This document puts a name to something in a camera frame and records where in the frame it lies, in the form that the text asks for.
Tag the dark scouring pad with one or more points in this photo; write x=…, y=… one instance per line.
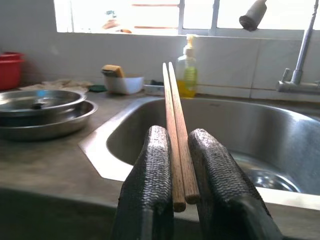
x=156, y=83

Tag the brown wooden chopstick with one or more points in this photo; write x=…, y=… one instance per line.
x=170, y=120
x=179, y=120

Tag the yellow sponge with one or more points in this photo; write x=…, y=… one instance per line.
x=113, y=70

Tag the wide stainless steel bowl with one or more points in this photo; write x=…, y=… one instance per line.
x=37, y=98

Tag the grey faucet spray head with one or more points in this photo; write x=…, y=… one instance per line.
x=252, y=17

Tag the white window frame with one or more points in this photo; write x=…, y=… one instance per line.
x=210, y=31

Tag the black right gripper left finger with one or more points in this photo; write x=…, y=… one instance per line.
x=147, y=180

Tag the beige dish cloth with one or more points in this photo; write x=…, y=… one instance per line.
x=62, y=83

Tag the shallow stainless steel plate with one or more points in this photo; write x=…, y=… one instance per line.
x=50, y=127

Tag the small white tray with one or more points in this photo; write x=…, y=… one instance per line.
x=156, y=90

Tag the stainless steel sink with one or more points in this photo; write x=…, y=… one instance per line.
x=237, y=125

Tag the red plastic basin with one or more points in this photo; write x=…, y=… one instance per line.
x=10, y=72

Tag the chrome kitchen faucet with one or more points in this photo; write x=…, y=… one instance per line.
x=297, y=72

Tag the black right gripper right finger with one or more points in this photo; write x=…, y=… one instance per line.
x=220, y=180

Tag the yellow dish soap bottle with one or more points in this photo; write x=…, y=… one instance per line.
x=187, y=82

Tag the white ceramic bowl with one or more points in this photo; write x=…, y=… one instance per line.
x=125, y=85

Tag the green scouring pad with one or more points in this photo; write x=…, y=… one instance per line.
x=98, y=88

